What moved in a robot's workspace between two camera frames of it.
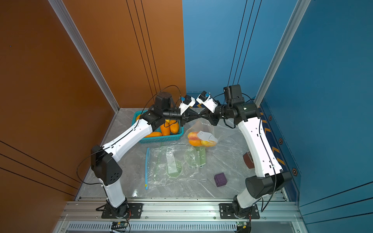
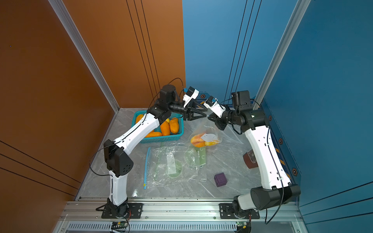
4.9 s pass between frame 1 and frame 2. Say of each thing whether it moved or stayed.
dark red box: stayed
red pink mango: moved
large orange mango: stayed
